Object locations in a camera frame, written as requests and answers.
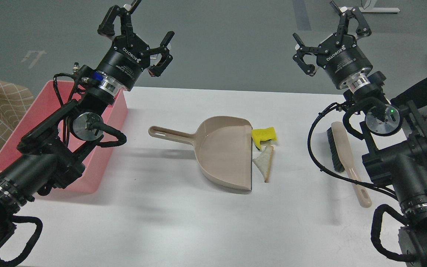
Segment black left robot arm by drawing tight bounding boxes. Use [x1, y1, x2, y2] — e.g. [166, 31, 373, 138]
[0, 0, 174, 267]

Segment beige hand brush black bristles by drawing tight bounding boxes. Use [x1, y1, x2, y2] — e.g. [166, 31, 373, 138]
[327, 121, 372, 208]

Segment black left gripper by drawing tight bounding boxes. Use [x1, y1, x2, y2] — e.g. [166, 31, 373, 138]
[96, 5, 175, 91]

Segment white table leg base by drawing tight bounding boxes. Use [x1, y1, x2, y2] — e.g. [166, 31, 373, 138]
[360, 0, 401, 14]

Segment beige plastic dustpan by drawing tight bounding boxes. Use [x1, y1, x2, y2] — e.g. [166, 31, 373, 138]
[148, 116, 252, 192]

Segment yellow green sponge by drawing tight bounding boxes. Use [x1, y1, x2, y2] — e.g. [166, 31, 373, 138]
[251, 127, 277, 151]

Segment white bread slice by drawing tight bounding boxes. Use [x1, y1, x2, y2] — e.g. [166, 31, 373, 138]
[252, 145, 274, 183]

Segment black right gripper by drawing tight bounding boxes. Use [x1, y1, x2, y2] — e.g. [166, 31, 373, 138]
[292, 1, 373, 89]

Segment pink plastic bin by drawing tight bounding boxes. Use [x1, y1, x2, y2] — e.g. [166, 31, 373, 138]
[0, 80, 128, 193]

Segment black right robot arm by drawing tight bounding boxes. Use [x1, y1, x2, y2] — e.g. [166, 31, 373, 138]
[293, 1, 427, 267]

